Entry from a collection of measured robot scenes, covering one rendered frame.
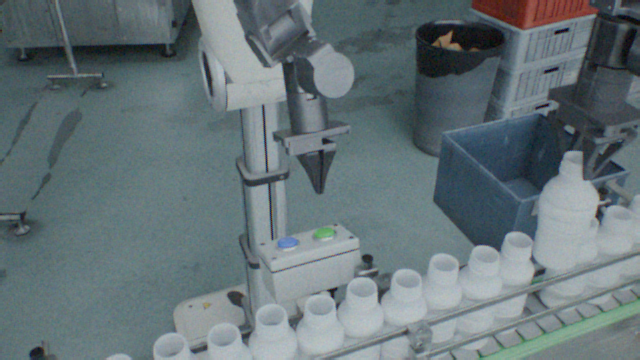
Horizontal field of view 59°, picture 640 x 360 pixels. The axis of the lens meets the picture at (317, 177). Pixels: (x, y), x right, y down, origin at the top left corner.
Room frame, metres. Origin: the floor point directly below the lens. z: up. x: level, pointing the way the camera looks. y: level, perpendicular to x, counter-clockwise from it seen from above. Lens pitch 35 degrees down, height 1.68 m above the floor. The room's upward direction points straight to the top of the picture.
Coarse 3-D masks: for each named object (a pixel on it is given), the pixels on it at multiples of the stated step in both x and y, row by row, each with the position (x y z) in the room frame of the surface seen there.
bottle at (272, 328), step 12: (264, 312) 0.47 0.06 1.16; (276, 312) 0.47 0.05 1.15; (264, 324) 0.47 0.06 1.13; (276, 324) 0.48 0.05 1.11; (288, 324) 0.46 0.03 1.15; (252, 336) 0.46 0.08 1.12; (264, 336) 0.44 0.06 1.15; (276, 336) 0.44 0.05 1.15; (288, 336) 0.45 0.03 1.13; (252, 348) 0.44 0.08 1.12; (264, 348) 0.44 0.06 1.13; (276, 348) 0.44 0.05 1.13; (288, 348) 0.44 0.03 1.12
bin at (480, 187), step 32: (480, 128) 1.28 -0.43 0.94; (512, 128) 1.32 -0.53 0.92; (544, 128) 1.33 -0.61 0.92; (448, 160) 1.21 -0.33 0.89; (480, 160) 1.29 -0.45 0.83; (512, 160) 1.33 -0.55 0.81; (544, 160) 1.30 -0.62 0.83; (448, 192) 1.19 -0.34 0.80; (480, 192) 1.08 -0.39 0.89; (512, 192) 1.28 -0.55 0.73; (480, 224) 1.06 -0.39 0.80; (512, 224) 0.97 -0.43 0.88
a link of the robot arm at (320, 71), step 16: (304, 16) 0.75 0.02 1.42; (256, 48) 0.72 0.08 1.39; (288, 48) 0.73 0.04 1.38; (304, 48) 0.69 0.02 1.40; (320, 48) 0.67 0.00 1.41; (272, 64) 0.71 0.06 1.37; (304, 64) 0.67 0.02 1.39; (320, 64) 0.66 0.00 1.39; (336, 64) 0.66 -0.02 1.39; (304, 80) 0.67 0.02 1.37; (320, 80) 0.65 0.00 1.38; (336, 80) 0.66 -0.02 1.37; (352, 80) 0.67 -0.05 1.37; (336, 96) 0.65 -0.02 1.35
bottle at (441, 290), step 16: (432, 256) 0.56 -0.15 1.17; (448, 256) 0.56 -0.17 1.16; (432, 272) 0.54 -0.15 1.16; (448, 272) 0.53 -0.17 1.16; (432, 288) 0.53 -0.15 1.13; (448, 288) 0.53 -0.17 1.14; (432, 304) 0.52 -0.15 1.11; (448, 304) 0.51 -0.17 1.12; (432, 336) 0.51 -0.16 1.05; (448, 336) 0.52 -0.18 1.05; (448, 352) 0.52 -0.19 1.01
